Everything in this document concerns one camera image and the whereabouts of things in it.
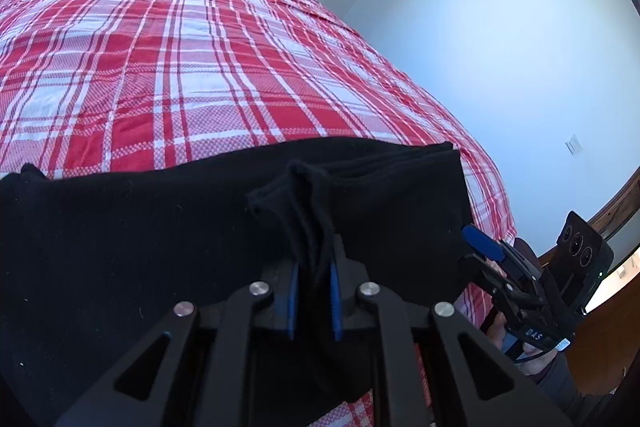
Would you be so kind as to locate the black pants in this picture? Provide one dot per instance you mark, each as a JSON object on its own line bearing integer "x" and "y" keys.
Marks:
{"x": 125, "y": 257}

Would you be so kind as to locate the wooden door frame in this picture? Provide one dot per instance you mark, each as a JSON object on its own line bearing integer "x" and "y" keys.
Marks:
{"x": 620, "y": 202}

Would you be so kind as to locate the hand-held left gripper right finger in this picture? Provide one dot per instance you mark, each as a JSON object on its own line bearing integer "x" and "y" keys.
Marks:
{"x": 336, "y": 302}

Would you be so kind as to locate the person's right hand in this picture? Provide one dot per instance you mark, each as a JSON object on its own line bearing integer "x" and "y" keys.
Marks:
{"x": 530, "y": 359}

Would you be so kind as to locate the red plaid bedspread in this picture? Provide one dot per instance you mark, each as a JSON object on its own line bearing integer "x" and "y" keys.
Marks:
{"x": 200, "y": 57}

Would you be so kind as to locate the white wall switch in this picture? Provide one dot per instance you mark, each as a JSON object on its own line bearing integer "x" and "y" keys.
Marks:
{"x": 574, "y": 144}

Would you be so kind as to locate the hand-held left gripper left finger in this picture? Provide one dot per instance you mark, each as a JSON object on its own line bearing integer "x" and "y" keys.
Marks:
{"x": 292, "y": 302}

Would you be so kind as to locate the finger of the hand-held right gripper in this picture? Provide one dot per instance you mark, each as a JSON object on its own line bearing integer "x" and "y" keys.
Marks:
{"x": 487, "y": 274}
{"x": 482, "y": 243}

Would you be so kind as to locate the person's right forearm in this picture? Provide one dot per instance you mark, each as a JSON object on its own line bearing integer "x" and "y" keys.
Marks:
{"x": 570, "y": 382}

